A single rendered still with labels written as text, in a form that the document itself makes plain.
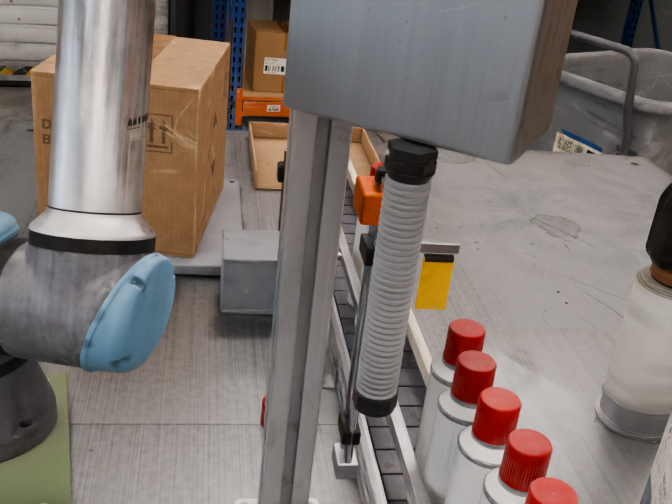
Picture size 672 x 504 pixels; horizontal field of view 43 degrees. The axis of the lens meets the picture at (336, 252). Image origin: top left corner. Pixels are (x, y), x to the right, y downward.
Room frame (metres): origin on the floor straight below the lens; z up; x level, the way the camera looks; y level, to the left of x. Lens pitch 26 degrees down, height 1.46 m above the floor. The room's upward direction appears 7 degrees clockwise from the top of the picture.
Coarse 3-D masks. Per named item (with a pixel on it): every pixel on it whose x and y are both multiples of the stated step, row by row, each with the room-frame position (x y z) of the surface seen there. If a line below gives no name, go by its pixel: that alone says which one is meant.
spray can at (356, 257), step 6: (372, 168) 1.03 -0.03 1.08; (372, 174) 1.02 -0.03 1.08; (360, 228) 1.02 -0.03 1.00; (366, 228) 1.01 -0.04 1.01; (360, 234) 1.02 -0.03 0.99; (354, 240) 1.03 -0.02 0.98; (354, 246) 1.03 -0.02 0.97; (354, 252) 1.02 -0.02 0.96; (354, 258) 1.02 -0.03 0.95; (360, 258) 1.01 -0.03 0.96; (354, 264) 1.02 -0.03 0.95; (360, 264) 1.01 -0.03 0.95; (360, 270) 1.01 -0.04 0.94; (360, 276) 1.01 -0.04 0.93; (348, 288) 1.03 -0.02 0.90; (348, 294) 1.03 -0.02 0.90; (348, 300) 1.02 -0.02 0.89
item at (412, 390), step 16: (352, 192) 1.44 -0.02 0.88; (352, 208) 1.37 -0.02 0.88; (352, 224) 1.30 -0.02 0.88; (352, 240) 1.24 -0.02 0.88; (336, 272) 1.12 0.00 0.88; (336, 288) 1.07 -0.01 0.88; (336, 304) 1.06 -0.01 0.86; (352, 320) 0.99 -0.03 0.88; (352, 336) 0.95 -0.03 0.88; (400, 368) 0.89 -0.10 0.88; (416, 368) 0.89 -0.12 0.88; (400, 384) 0.85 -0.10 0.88; (416, 384) 0.85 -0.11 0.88; (400, 400) 0.82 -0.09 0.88; (416, 400) 0.82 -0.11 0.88; (416, 416) 0.79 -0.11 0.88; (384, 432) 0.75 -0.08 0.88; (416, 432) 0.76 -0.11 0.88; (384, 448) 0.73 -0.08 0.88; (384, 464) 0.70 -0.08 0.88; (384, 480) 0.68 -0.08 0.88; (400, 480) 0.68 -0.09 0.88; (400, 496) 0.66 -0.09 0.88
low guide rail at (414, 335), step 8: (352, 168) 1.47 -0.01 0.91; (352, 176) 1.43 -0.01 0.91; (352, 184) 1.41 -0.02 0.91; (408, 320) 0.94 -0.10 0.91; (408, 328) 0.93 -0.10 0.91; (416, 328) 0.93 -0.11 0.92; (408, 336) 0.93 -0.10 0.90; (416, 336) 0.91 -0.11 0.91; (416, 344) 0.89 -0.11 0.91; (424, 344) 0.89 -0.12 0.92; (416, 352) 0.89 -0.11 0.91; (424, 352) 0.87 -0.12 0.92; (416, 360) 0.88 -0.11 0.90; (424, 360) 0.85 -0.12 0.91; (424, 368) 0.84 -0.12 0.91; (424, 376) 0.84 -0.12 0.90
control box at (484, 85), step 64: (320, 0) 0.57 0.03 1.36; (384, 0) 0.55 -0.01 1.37; (448, 0) 0.53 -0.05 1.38; (512, 0) 0.52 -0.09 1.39; (576, 0) 0.59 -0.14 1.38; (320, 64) 0.57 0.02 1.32; (384, 64) 0.55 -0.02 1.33; (448, 64) 0.53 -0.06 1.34; (512, 64) 0.51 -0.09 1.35; (384, 128) 0.55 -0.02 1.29; (448, 128) 0.53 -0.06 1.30; (512, 128) 0.51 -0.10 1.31
